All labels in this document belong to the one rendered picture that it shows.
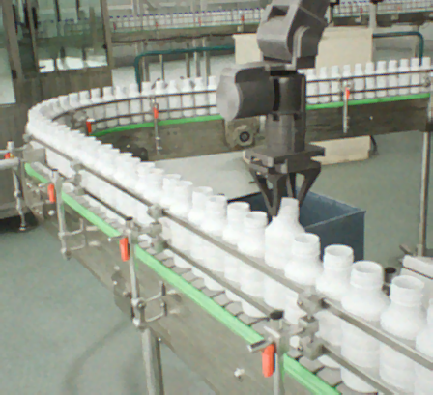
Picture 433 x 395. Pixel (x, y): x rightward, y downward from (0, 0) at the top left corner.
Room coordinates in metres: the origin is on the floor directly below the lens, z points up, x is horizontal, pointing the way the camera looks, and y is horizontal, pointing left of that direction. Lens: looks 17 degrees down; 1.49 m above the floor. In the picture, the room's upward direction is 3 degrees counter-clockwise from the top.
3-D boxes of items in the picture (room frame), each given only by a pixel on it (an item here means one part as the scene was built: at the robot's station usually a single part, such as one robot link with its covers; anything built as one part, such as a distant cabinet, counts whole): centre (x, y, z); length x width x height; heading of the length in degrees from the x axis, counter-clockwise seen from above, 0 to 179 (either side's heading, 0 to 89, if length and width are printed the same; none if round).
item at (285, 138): (0.82, -0.10, 1.30); 0.10 x 0.07 x 0.07; 121
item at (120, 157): (1.31, 0.21, 1.08); 0.06 x 0.06 x 0.17
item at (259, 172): (0.82, -0.09, 1.23); 0.07 x 0.07 x 0.09; 31
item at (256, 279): (0.86, -0.06, 1.08); 0.06 x 0.06 x 0.17
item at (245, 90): (0.80, -0.07, 1.40); 0.12 x 0.09 x 0.12; 120
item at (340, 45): (5.45, -0.84, 0.59); 1.10 x 0.62 x 1.18; 103
